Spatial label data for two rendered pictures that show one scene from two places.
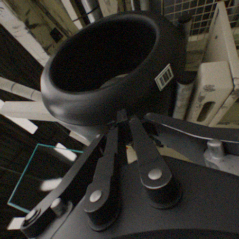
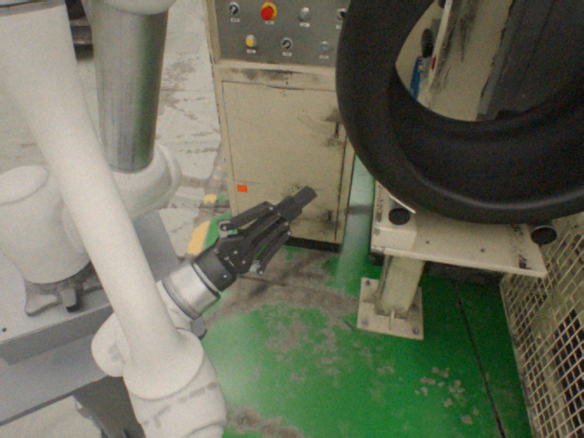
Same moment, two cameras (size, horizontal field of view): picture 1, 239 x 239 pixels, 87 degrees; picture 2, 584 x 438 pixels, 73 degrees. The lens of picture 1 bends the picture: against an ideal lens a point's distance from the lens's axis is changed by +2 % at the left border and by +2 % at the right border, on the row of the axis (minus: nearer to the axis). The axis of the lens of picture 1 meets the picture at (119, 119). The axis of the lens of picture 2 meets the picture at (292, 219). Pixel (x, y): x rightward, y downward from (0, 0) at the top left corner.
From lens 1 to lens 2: 66 cm
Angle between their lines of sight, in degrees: 73
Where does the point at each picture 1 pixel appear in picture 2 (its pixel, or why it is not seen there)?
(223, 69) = (397, 245)
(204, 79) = (388, 230)
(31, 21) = not seen: outside the picture
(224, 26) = (475, 263)
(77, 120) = (342, 73)
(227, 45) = (435, 257)
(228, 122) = not seen: hidden behind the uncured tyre
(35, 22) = not seen: outside the picture
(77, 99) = (374, 84)
